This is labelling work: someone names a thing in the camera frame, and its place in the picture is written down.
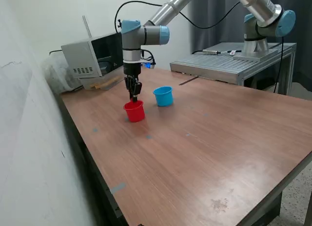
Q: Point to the red plastic cup bin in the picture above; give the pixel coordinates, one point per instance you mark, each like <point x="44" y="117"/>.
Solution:
<point x="134" y="112"/>

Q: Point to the crumpled clear plastic bag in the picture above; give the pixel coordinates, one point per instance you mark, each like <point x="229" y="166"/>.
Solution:
<point x="58" y="77"/>

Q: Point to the grey tape strip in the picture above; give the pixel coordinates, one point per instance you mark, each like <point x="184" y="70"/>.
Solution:
<point x="118" y="188"/>

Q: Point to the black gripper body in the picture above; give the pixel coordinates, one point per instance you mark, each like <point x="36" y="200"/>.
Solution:
<point x="131" y="68"/>

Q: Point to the aluminium slotted robot stand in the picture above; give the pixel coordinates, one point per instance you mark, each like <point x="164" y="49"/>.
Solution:
<point x="219" y="65"/>

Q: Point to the grey microwave oven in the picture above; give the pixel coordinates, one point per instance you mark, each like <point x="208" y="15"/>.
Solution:
<point x="80" y="57"/>

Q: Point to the silver blue-capped robot arm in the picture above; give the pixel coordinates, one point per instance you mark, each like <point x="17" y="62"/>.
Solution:
<point x="151" y="35"/>

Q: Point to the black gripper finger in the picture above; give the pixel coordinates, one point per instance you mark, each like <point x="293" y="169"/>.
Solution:
<point x="138" y="88"/>
<point x="128" y="84"/>

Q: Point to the aluminium robot mounting plate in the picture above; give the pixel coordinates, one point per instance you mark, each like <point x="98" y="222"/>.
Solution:
<point x="253" y="57"/>

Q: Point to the thin white rod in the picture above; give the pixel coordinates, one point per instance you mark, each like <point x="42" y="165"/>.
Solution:
<point x="87" y="27"/>

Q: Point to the black ball-head mount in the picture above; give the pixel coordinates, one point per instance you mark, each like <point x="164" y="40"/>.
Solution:
<point x="119" y="23"/>

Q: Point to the blue plastic cup bin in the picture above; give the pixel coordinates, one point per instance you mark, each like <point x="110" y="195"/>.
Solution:
<point x="163" y="97"/>

